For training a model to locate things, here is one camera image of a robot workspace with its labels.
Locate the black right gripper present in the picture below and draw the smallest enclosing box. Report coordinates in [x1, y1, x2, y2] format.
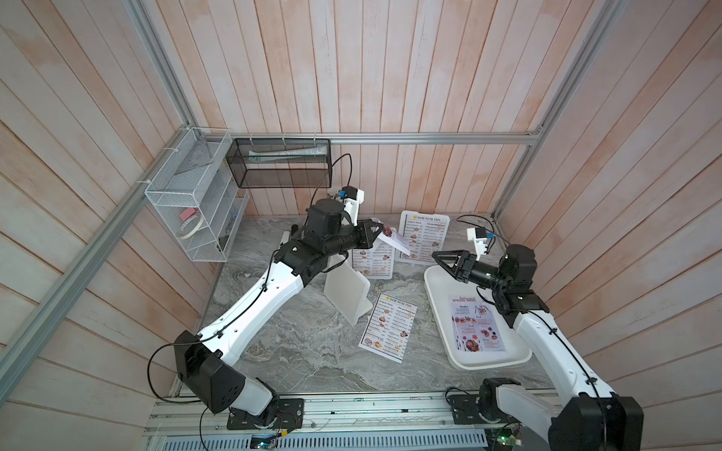
[435, 254, 511, 296]

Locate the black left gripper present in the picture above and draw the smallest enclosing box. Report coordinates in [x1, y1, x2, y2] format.
[324, 219, 385, 257]

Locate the special menu sheet top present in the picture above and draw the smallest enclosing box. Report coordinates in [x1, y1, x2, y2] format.
[378, 225, 411, 256]

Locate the special menu sheet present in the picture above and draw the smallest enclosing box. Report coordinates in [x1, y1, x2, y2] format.
[449, 296, 506, 353]
[378, 225, 411, 256]

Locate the white menu holder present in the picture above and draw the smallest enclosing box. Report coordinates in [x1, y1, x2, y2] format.
[323, 255, 373, 326]
[350, 247, 399, 281]
[397, 209, 451, 267]

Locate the Dim Sum Inn menu front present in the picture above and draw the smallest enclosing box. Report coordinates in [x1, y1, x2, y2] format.
[358, 293, 417, 364]

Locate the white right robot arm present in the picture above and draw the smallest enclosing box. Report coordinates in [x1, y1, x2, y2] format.
[432, 244, 644, 450]

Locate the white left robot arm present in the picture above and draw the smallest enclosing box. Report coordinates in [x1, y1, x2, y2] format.
[173, 186, 384, 425]

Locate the Dim Sum Inn menu right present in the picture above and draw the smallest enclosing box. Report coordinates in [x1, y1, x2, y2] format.
[401, 216, 447, 264]

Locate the special menu sheet in tray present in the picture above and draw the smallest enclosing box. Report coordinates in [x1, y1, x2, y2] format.
[449, 296, 506, 353]

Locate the white plastic tray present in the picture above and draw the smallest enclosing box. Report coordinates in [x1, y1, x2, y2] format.
[424, 266, 532, 371]

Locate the black mesh basket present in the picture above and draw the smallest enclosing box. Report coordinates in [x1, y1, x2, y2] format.
[226, 137, 333, 189]

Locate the white tape roll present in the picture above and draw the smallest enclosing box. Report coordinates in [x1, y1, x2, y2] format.
[177, 213, 205, 241]

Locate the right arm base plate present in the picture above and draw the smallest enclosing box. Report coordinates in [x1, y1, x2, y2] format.
[444, 388, 520, 426]

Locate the aluminium front rail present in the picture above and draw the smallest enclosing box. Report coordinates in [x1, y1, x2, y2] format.
[143, 387, 613, 451]

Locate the white wire mesh shelf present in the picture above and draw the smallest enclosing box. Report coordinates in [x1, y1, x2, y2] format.
[145, 126, 249, 263]

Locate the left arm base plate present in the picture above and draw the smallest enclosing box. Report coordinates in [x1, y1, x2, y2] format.
[227, 398, 305, 432]

